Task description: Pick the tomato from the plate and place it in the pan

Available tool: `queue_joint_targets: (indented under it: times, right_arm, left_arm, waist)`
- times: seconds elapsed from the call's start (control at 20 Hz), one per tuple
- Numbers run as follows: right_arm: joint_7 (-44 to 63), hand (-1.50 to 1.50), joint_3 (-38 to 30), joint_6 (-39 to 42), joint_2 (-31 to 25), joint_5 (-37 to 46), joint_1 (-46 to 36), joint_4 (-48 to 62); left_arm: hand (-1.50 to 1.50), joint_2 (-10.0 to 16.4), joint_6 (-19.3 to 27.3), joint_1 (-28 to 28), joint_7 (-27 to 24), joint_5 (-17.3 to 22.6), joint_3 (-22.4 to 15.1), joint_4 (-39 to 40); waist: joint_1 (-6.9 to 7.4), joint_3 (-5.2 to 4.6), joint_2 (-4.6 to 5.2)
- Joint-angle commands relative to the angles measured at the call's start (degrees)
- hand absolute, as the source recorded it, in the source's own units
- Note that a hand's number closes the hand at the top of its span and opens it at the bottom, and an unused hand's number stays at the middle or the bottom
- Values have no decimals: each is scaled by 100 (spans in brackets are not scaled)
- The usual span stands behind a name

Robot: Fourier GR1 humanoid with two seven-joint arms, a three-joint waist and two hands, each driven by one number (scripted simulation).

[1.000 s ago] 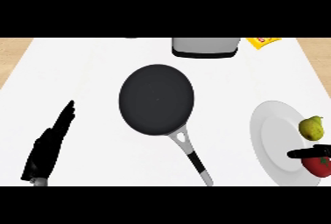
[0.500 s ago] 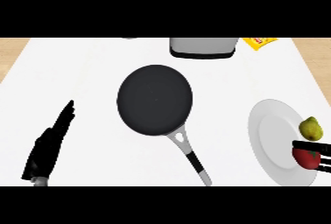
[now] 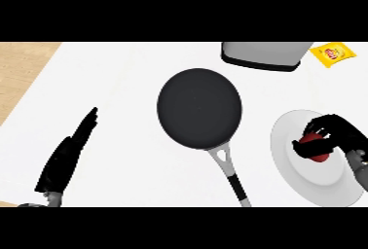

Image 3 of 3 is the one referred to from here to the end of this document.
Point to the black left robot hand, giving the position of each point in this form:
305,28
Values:
64,162

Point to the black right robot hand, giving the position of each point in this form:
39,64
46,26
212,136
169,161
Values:
342,129

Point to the red tomato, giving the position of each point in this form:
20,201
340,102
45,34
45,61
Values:
317,157

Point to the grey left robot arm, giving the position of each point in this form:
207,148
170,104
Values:
48,200

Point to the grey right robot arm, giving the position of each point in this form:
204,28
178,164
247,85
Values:
360,168

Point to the white plate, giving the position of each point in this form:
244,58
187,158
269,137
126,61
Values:
306,175

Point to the black frying pan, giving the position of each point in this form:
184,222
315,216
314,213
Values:
199,108

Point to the yellow snack bag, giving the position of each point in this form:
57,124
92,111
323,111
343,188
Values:
333,53

